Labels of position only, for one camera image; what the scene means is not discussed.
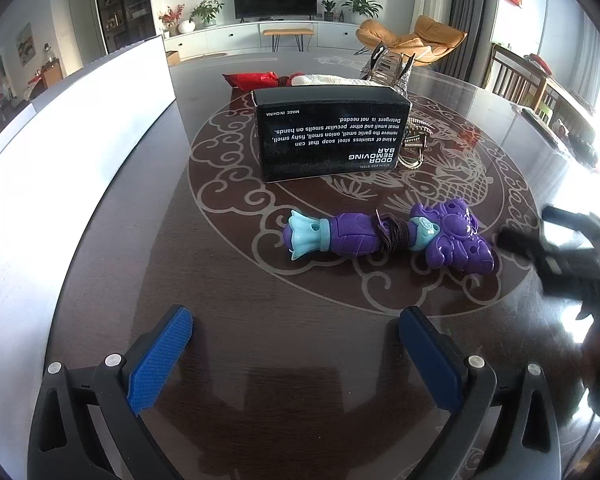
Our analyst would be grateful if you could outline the purple toy figure bundle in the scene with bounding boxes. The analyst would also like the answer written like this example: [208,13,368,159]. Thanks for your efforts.
[283,198,495,275]

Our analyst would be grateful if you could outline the black odor removing bar box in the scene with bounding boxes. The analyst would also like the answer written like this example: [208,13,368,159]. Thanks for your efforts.
[251,84,411,182]

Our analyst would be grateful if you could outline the gold rhinestone hair claw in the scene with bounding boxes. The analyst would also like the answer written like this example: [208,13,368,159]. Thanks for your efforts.
[397,118,433,170]

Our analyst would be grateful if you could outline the wooden dining chair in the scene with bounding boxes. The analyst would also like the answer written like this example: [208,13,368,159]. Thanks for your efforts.
[483,44,550,112]

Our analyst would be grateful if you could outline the orange butterfly lounge chair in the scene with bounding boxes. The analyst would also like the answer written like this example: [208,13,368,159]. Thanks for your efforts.
[356,15,467,66]

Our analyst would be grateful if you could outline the grey curtain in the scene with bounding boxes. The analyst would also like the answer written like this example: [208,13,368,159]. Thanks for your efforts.
[439,0,498,87]

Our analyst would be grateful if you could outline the white knitted cloth bundle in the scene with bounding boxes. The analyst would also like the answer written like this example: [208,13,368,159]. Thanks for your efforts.
[290,74,366,87]

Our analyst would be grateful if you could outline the green potted plant right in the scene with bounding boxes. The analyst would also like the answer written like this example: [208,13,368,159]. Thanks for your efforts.
[342,0,383,25]

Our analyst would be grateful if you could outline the green potted plant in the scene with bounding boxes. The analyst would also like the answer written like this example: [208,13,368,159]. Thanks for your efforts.
[342,0,383,25]
[189,0,224,27]

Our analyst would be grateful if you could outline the small potted plant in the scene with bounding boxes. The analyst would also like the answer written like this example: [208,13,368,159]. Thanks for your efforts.
[321,0,337,22]

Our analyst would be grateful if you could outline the cardboard box on floor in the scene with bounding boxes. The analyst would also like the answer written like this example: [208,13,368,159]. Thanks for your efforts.
[166,51,181,66]

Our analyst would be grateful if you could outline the red packet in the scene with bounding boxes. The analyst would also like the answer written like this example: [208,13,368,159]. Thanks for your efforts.
[223,72,286,91]

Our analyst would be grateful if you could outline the wooden bench hairpin legs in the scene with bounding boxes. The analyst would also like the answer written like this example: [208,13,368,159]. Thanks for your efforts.
[262,28,314,52]

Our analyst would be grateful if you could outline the red flower vase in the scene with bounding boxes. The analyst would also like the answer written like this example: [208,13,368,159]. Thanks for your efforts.
[159,3,196,37]

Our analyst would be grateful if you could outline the white tv cabinet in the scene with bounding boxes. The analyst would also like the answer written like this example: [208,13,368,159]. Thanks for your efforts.
[164,21,363,60]

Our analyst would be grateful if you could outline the dark glass display cabinet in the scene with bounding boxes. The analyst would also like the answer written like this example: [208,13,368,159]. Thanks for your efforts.
[96,0,155,53]

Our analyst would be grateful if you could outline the green potted plant left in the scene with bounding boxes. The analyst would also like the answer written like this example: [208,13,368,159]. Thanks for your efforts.
[189,0,224,27]

